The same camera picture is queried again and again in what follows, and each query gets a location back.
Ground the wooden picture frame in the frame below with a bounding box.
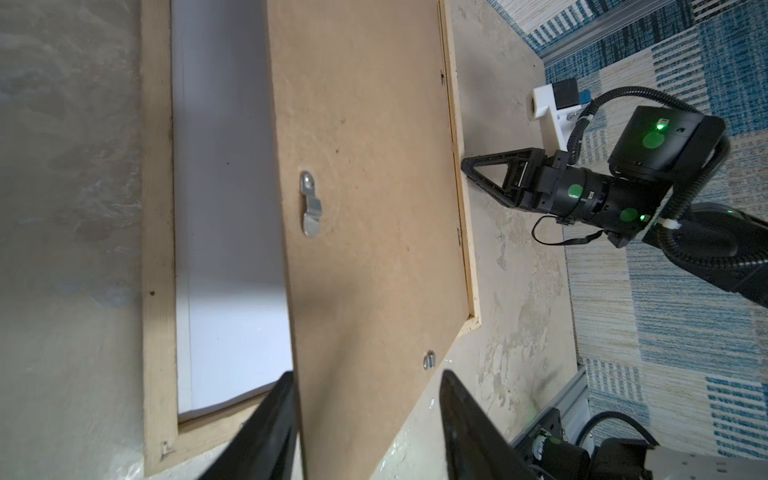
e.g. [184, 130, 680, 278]
[140, 1, 479, 476]

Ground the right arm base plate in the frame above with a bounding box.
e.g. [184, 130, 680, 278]
[511, 407, 591, 480]

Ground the silver metal turn clip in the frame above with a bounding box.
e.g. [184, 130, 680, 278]
[300, 171, 323, 238]

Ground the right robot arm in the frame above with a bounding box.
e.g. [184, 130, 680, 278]
[461, 106, 767, 306]

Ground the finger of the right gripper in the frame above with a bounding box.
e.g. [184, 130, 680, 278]
[461, 148, 546, 209]

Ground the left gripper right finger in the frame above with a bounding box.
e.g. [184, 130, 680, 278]
[439, 369, 537, 480]

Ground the brown cardboard backing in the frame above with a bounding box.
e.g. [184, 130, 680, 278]
[266, 1, 469, 479]

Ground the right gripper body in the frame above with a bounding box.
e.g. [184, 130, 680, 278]
[520, 149, 570, 213]

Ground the aluminium front rail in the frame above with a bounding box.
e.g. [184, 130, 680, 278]
[533, 367, 593, 443]

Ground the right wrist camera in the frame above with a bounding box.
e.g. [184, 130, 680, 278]
[527, 78, 592, 154]

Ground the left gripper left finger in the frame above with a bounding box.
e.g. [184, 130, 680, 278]
[200, 371, 298, 480]

